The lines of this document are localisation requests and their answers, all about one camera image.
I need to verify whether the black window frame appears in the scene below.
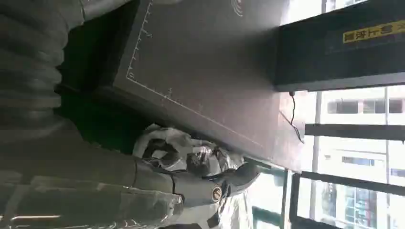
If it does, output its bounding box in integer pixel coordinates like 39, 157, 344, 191
289, 122, 405, 229

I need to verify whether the black box with yellow label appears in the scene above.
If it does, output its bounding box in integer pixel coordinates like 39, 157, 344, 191
273, 0, 405, 93

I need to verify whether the ribbed grey right arm sleeve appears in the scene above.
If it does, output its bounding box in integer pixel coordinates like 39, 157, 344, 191
0, 0, 132, 145

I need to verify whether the thin black cable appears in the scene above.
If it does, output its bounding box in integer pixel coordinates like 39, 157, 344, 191
288, 91, 305, 144

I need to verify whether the dark mat with ruler marks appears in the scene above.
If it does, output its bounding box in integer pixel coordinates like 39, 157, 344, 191
111, 0, 306, 174

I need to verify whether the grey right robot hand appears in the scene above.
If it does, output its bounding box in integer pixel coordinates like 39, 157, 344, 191
0, 120, 262, 229

